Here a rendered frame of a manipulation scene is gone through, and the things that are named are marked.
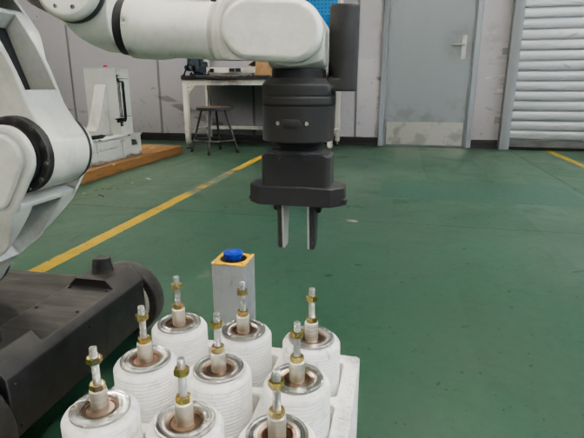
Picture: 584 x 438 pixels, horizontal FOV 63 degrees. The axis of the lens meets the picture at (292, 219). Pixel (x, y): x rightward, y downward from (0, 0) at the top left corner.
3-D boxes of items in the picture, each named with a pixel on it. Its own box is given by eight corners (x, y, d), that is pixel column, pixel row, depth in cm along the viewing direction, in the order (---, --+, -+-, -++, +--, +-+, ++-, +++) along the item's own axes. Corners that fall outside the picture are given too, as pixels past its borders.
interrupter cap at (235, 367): (242, 355, 75) (242, 350, 75) (246, 383, 68) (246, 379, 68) (193, 359, 74) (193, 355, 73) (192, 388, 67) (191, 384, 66)
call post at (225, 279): (216, 399, 104) (210, 264, 95) (228, 380, 110) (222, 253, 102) (248, 403, 102) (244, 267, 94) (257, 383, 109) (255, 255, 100)
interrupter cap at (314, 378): (334, 379, 69) (334, 374, 68) (299, 404, 63) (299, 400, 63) (295, 360, 73) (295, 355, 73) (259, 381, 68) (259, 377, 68)
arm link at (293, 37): (320, 63, 51) (198, 56, 53) (327, 67, 59) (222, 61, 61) (324, -3, 49) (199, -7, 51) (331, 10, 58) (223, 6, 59)
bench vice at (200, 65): (196, 76, 515) (195, 52, 509) (211, 76, 512) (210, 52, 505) (180, 76, 476) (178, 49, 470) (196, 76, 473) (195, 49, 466)
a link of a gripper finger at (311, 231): (306, 251, 61) (307, 203, 59) (310, 243, 64) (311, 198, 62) (318, 252, 61) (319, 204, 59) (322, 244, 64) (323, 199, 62)
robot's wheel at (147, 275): (92, 330, 133) (84, 262, 127) (102, 322, 137) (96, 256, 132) (158, 338, 129) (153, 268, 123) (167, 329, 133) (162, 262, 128)
